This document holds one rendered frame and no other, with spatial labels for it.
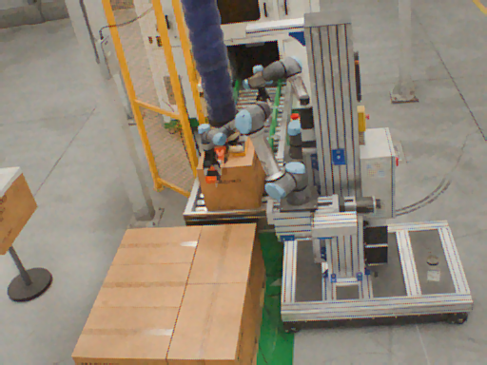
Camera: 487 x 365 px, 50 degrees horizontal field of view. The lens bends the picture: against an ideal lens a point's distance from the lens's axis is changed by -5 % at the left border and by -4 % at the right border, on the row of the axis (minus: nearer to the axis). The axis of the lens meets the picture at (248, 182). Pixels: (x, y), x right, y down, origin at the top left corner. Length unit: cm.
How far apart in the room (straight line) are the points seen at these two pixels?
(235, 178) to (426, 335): 169
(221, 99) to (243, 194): 70
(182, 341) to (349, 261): 127
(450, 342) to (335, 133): 159
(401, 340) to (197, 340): 138
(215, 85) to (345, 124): 104
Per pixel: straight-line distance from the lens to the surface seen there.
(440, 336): 379
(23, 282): 497
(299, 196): 313
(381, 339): 375
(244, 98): 568
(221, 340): 315
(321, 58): 293
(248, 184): 384
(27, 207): 456
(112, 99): 447
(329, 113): 306
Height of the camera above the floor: 293
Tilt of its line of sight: 34 degrees down
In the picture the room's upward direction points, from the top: 11 degrees counter-clockwise
